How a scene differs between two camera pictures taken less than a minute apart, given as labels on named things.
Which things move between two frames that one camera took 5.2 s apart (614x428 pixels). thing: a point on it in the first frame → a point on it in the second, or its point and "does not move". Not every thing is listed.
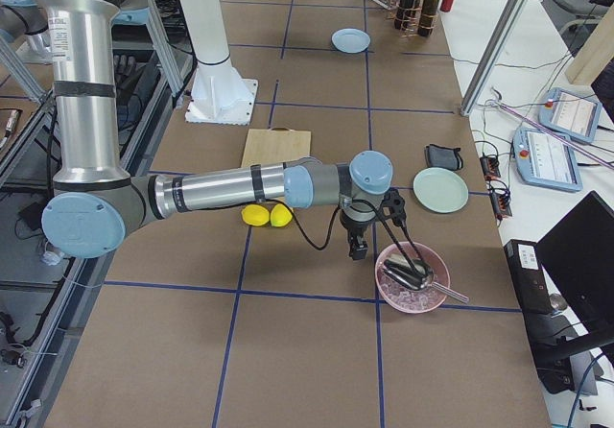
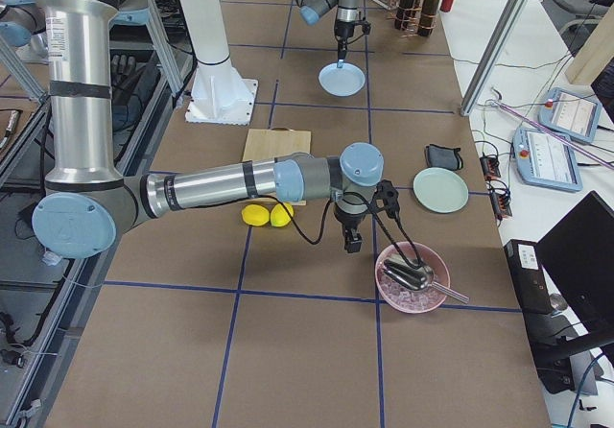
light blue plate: x=351 y=40 → x=342 y=82
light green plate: x=440 y=190 does not move
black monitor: x=578 y=257 does not move
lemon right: x=280 y=216 does not move
